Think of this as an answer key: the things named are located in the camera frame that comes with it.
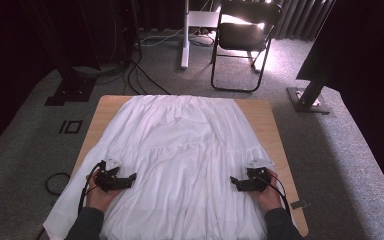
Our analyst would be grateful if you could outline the black floor cables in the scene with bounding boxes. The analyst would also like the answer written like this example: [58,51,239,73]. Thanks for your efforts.
[123,59,172,97]

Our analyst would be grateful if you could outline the person's left hand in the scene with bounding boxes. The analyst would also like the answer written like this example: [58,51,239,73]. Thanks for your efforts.
[85,171,123,213]

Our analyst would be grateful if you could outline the black metal stand square base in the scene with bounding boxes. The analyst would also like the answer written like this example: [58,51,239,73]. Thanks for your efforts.
[44,0,98,107]

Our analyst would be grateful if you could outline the grey pleated curtain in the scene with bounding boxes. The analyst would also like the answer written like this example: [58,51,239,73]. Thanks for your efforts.
[273,0,336,42]

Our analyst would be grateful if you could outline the person's right hand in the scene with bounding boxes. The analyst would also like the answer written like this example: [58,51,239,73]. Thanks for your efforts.
[249,168,283,213]

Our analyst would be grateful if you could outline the hand-held gripper black cable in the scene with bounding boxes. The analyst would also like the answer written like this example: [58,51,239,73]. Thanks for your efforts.
[263,173,293,218]
[77,160,106,216]

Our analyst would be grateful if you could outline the grey tape piece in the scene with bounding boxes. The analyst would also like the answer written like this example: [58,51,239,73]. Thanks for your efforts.
[289,199,314,210]

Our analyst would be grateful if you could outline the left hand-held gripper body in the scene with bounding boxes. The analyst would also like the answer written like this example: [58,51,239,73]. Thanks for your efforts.
[94,156,123,193]

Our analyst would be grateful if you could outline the white skirt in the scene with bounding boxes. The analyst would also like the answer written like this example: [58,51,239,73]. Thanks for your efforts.
[42,94,296,240]

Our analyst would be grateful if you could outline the left hand-held gripper black cable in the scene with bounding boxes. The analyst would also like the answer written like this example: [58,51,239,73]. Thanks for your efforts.
[77,160,106,216]

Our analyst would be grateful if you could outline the right hand-held gripper black cable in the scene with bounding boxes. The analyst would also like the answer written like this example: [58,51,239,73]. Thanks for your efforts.
[263,173,293,218]

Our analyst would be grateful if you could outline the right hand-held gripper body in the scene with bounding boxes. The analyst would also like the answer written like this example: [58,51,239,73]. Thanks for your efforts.
[246,158,275,193]

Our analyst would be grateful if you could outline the black metal stand grey base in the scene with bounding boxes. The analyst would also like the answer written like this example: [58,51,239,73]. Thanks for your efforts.
[286,0,334,115]

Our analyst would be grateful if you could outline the white desk leg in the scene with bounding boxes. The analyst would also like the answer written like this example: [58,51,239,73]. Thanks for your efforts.
[179,0,221,70]

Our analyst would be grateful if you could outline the white floor cables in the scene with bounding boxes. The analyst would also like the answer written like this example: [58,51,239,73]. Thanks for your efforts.
[139,28,185,48]

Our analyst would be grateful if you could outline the black folding chair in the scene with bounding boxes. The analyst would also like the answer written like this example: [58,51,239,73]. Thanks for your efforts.
[210,0,283,94]

